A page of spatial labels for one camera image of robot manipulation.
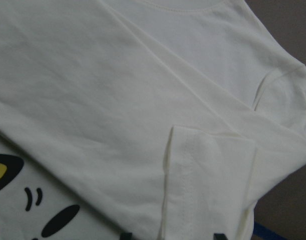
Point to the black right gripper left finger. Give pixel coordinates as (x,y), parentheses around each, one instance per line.
(125,236)

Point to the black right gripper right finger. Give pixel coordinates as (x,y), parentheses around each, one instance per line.
(220,235)

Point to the cream long-sleeve cat shirt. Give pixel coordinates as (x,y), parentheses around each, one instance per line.
(164,119)

